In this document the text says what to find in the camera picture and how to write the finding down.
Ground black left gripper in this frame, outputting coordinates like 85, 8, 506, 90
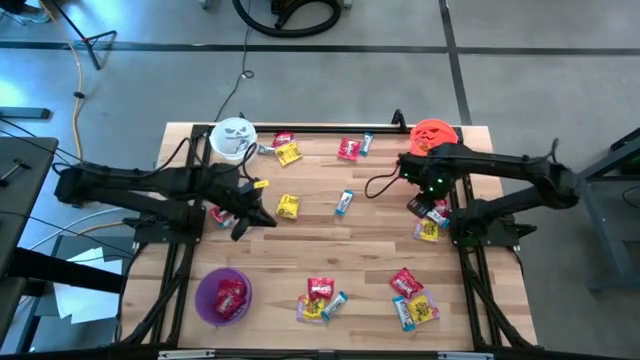
199, 162, 278, 243

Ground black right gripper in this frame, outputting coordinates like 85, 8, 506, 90
398, 144, 459, 218

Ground yellow Sour Patch candy packet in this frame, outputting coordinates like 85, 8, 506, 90
406, 289, 441, 326
274, 141, 304, 167
275, 193, 301, 221
412, 217, 441, 244
296, 293, 327, 324

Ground orange pumpkin face bucket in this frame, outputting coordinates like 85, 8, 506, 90
408, 117, 460, 157

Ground purple plastic bowl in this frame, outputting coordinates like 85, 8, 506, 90
193, 267, 254, 328

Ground white ghost face bucket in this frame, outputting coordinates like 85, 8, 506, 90
208, 116, 259, 162

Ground white paper sheets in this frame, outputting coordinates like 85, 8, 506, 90
52, 247, 124, 325

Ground black desk beam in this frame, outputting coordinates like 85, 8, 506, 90
4, 247, 126, 296

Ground vacuum cleaner body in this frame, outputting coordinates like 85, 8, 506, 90
269, 0, 354, 15

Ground dark grey desk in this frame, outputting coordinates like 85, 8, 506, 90
0, 135, 60, 281

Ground black tool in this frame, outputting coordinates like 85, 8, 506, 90
0, 158, 32, 187

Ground black flat bar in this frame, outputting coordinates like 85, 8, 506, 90
0, 106, 53, 121

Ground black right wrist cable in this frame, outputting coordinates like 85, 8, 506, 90
363, 167, 401, 200

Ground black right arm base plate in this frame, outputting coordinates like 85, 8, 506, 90
448, 207, 539, 249

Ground black aluminium rig frame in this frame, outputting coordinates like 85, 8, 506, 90
0, 122, 640, 360

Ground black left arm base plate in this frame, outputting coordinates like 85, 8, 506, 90
122, 205, 207, 246

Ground silver rail bracket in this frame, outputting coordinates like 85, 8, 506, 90
437, 351, 495, 360
157, 349, 216, 360

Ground white floor cable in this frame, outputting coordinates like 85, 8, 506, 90
27, 204, 144, 251

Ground thin black floor cable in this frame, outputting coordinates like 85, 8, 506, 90
213, 0, 256, 124

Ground grey metal table frame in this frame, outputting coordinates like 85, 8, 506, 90
549, 127, 640, 294

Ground black vacuum hose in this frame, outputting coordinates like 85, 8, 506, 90
230, 0, 344, 40

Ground yellow extension cable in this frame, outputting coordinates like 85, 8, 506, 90
39, 0, 86, 161

